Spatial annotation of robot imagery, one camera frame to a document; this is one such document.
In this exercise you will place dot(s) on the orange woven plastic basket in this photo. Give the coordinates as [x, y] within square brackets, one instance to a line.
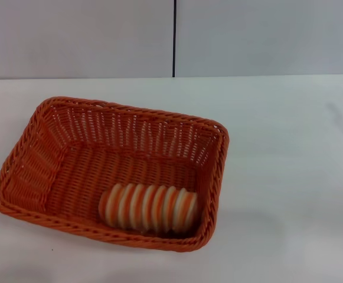
[71, 174]

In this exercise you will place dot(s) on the orange and cream striped bread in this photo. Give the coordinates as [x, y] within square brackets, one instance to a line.
[147, 209]

